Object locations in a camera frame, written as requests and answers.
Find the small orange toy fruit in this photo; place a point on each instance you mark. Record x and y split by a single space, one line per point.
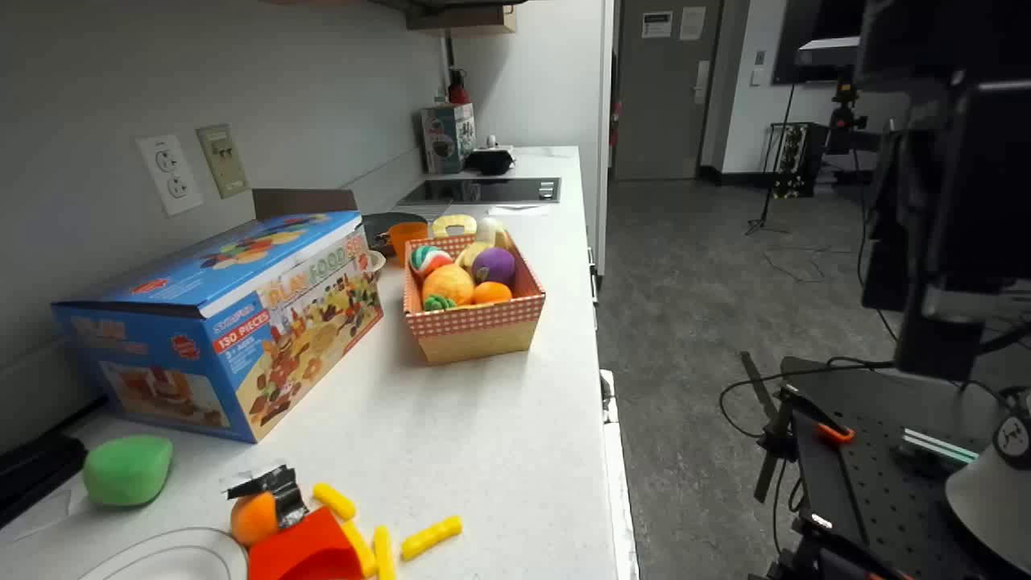
495 291

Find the purple toy fruit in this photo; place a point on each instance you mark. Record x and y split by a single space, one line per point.
495 266

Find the pale yellow toy fruit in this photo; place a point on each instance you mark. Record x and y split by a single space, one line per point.
473 256

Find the checkered cardboard toy basket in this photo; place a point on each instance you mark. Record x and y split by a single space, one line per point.
473 328

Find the large orange toy fruit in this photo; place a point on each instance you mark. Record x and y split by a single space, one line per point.
450 283

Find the green toy leaf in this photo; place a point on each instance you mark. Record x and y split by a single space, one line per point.
437 305

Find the yellow white toy food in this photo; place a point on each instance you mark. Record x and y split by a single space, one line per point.
452 225

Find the red white green toy fruit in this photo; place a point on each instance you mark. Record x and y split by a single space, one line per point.
430 258

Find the black induction cooktop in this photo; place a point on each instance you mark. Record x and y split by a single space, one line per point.
483 190

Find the black pot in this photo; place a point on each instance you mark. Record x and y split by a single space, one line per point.
490 159

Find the dark toy bowl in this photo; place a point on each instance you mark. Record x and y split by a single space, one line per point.
379 225

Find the red bottle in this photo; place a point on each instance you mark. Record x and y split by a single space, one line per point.
460 88

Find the brown board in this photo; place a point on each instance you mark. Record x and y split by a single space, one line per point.
300 202

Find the grey door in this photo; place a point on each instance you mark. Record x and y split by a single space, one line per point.
664 106

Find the yellow toy fry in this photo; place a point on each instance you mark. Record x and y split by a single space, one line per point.
430 536
361 546
334 499
386 552

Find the black mounting bar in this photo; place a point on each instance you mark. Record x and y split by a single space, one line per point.
770 451

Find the white paper notice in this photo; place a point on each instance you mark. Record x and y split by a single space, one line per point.
655 22
691 19

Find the blue toy food box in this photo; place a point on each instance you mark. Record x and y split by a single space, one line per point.
215 324

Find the black equipment rack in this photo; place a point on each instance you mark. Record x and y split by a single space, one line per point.
796 163

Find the black white toy label piece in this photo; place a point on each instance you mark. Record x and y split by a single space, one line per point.
280 492

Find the red toy fries carton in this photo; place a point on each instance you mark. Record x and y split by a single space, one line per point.
307 548

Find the orange toy ball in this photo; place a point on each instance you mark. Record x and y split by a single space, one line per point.
252 518

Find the black perforated table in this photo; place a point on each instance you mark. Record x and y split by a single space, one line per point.
891 493

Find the green rounded toy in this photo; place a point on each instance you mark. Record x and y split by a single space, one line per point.
130 471

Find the white plate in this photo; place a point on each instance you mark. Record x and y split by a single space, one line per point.
163 557

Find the teal striped pen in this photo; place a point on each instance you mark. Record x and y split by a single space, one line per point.
940 446

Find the black flat object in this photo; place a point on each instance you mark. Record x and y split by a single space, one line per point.
38 471

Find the white dome object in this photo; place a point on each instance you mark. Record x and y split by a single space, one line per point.
995 504

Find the black camera tripod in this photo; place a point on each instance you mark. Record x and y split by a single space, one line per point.
773 170

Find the beige wall switch plate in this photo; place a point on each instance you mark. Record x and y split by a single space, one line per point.
225 163

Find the white wall outlet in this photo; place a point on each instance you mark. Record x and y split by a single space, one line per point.
168 170

